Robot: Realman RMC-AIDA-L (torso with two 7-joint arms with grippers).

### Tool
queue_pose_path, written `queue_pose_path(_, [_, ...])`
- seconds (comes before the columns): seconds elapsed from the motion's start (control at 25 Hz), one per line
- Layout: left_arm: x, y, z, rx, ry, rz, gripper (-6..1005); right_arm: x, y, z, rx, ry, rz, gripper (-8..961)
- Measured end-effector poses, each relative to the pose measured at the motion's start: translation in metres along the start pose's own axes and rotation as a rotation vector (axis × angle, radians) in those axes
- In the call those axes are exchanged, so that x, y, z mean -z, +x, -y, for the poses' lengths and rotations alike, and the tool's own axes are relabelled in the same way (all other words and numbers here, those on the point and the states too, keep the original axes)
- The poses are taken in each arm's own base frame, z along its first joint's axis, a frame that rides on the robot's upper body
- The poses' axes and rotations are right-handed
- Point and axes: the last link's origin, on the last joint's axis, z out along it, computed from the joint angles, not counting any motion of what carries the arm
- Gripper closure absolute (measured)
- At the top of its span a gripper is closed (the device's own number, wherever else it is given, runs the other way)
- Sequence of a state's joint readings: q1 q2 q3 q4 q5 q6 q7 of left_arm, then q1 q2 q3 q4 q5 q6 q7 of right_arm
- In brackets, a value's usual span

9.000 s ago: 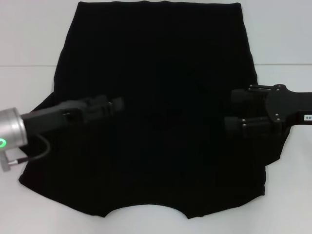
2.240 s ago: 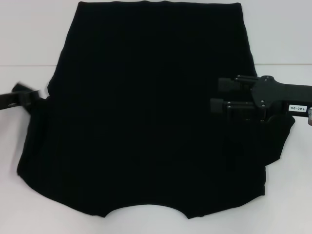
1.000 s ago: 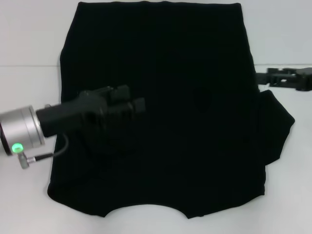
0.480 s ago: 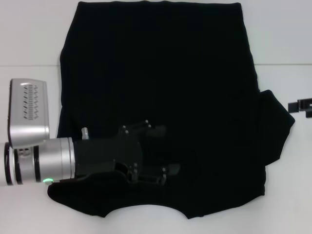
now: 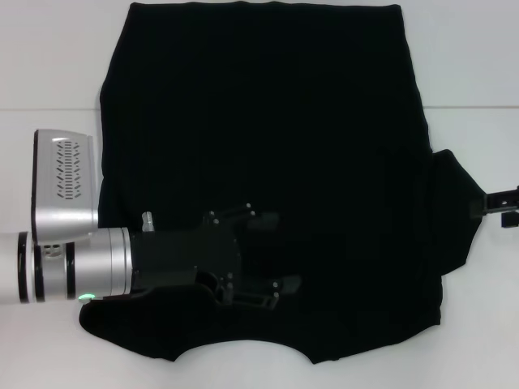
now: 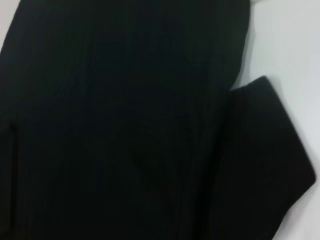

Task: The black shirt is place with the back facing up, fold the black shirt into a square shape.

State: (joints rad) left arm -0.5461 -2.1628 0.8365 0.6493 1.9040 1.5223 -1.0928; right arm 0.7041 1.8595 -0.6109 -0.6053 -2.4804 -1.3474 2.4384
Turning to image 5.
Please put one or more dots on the black t-shirt with FREE print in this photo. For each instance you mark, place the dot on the black t-shirt with FREE print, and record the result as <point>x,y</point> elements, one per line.
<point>284,121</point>

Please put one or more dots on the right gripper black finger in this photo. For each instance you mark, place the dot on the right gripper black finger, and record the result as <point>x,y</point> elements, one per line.
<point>511,219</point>
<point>500,200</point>

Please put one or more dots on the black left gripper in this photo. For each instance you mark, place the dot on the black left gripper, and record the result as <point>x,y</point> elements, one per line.
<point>186,255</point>

